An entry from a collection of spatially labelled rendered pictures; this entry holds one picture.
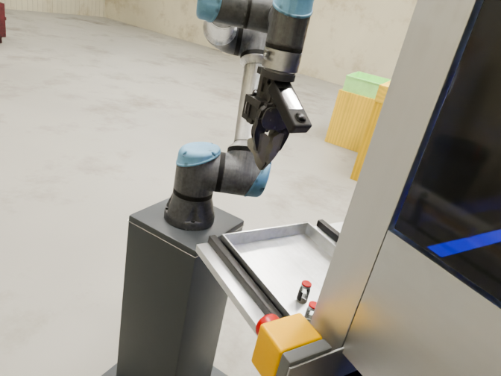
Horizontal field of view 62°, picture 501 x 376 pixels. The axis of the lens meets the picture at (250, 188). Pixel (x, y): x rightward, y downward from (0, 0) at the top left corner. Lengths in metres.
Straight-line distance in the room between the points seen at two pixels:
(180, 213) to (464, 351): 0.87
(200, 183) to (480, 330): 0.84
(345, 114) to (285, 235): 4.04
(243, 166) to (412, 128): 0.73
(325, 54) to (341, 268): 9.45
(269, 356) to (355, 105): 4.55
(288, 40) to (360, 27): 8.90
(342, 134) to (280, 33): 4.31
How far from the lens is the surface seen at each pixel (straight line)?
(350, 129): 5.07
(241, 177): 1.14
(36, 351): 1.96
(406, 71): 0.49
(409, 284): 0.51
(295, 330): 0.59
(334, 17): 9.91
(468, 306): 0.47
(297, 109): 0.83
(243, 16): 0.92
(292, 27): 0.83
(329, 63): 9.91
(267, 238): 1.05
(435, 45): 0.48
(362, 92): 5.01
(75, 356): 1.92
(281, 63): 0.83
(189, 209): 1.18
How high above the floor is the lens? 1.42
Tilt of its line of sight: 24 degrees down
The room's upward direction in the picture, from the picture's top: 12 degrees clockwise
